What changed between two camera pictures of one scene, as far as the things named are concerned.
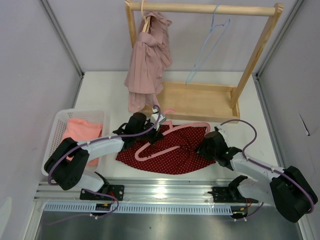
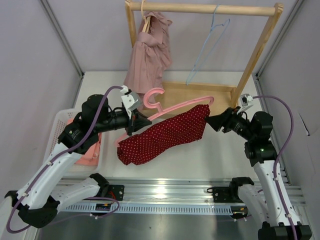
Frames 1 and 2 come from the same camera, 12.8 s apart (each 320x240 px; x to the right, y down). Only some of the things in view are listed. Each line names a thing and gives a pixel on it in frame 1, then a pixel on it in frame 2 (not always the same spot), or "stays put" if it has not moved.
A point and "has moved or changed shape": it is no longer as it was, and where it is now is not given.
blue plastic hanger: (228, 21) stays put
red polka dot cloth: (175, 151) has moved or changed shape
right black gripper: (201, 149) -> (218, 121)
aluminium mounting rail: (141, 195) stays put
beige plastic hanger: (147, 19) stays put
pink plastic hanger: (170, 127) -> (157, 114)
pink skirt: (151, 55) stays put
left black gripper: (154, 134) -> (136, 121)
